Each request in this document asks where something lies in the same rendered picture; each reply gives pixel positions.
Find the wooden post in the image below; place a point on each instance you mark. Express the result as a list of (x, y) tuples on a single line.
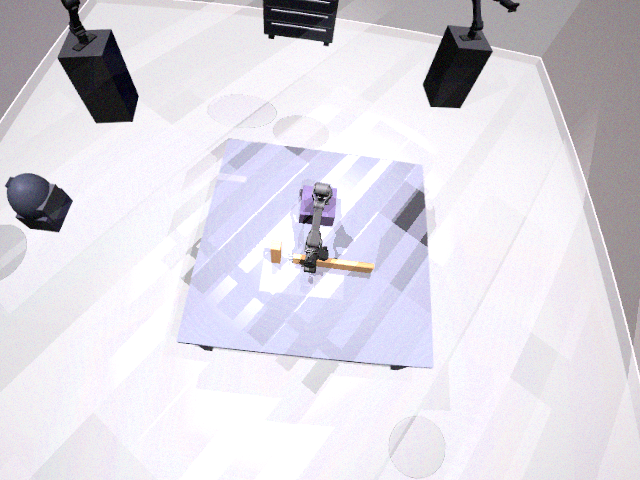
[(275, 251)]

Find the wooden rail with steel hooks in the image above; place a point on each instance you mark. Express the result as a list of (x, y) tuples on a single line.
[(336, 264)]

